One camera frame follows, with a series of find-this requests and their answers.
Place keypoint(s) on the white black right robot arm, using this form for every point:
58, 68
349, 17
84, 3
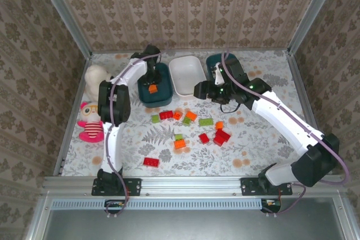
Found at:
281, 119

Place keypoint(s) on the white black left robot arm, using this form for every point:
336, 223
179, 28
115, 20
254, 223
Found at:
112, 138

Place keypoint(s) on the white plastic container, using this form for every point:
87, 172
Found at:
185, 77

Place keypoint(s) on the dark teal plastic container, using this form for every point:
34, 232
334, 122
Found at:
211, 63
160, 101

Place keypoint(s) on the white plush bear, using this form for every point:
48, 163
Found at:
94, 79

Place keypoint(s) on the pink striped plush doll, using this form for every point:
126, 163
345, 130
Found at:
90, 130

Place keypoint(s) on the small right circuit board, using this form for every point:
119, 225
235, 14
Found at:
270, 204

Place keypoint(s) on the small circuit board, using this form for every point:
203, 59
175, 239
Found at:
270, 204
116, 204

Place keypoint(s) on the small left circuit board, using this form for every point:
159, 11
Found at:
116, 204

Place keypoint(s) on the grey metal lower panel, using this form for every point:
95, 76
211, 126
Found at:
182, 226

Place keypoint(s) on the aluminium back rail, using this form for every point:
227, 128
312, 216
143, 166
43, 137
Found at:
253, 50

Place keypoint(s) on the aluminium right side rail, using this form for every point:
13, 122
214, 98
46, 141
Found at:
303, 91

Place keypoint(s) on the aluminium front mounting rail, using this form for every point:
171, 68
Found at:
191, 185

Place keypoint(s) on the aluminium left frame post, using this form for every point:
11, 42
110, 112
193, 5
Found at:
68, 18

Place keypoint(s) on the aluminium frame post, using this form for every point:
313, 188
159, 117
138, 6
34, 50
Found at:
68, 18
313, 12

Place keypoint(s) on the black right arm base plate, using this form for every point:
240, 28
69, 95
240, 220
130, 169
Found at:
250, 186

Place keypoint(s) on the aluminium left side rail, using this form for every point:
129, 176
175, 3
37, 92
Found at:
67, 138

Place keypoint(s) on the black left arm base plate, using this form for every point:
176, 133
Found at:
135, 186

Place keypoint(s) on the aluminium right frame post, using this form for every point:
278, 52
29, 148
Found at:
313, 12

